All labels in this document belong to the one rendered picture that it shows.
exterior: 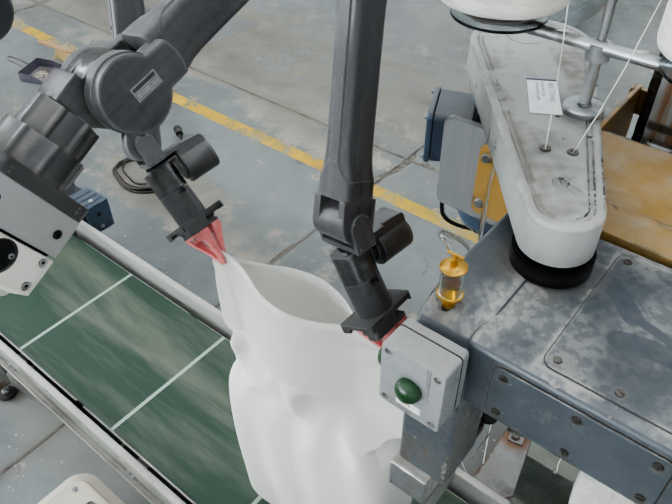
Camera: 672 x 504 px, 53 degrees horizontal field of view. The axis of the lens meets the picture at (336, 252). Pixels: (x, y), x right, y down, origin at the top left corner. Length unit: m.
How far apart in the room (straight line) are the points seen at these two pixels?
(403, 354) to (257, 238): 2.22
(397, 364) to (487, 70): 0.46
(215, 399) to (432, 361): 1.22
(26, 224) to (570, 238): 0.52
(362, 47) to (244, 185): 2.32
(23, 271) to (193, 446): 1.12
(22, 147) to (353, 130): 0.41
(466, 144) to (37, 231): 0.64
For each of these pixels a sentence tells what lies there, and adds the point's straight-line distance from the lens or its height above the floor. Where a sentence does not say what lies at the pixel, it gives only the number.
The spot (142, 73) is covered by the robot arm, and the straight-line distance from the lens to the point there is 0.69.
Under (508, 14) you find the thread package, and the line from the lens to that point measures 0.82.
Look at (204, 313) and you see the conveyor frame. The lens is 2.03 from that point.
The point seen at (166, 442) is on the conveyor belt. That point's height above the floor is 0.38.
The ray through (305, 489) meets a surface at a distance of 1.41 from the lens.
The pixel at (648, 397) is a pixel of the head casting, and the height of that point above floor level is 1.34.
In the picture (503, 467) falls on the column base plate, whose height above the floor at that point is 0.02.
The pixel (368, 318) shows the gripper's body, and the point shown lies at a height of 1.11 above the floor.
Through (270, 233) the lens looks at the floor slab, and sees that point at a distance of 2.87.
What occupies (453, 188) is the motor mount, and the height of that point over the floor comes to 1.19.
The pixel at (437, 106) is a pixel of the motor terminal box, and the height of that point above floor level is 1.30.
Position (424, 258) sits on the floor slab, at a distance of 2.75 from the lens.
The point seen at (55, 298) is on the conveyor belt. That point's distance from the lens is 2.22.
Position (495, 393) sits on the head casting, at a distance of 0.71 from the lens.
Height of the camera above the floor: 1.84
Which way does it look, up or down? 42 degrees down
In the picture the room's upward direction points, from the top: 1 degrees counter-clockwise
